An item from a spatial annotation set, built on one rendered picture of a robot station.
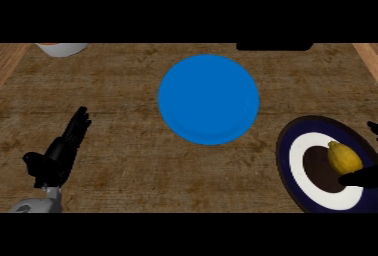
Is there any blue plate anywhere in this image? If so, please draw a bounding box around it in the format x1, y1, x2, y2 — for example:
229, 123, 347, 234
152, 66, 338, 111
156, 54, 261, 146

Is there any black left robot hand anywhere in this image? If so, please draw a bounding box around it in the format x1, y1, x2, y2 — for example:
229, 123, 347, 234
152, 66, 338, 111
22, 106, 93, 190

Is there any black appliance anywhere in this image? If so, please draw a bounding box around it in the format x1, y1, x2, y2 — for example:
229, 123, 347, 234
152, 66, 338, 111
234, 43, 314, 52

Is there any white bowl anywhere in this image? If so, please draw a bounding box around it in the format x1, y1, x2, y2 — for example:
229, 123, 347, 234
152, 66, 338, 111
34, 43, 90, 58

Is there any yellow lemon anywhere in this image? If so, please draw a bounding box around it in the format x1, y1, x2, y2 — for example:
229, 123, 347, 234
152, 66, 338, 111
326, 140, 364, 176

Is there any navy white brown plate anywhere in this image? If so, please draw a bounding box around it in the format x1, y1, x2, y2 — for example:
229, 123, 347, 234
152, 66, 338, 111
274, 115, 378, 214

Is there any brown woven placemat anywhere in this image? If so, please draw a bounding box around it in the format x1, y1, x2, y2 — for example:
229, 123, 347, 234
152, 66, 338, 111
0, 43, 378, 214

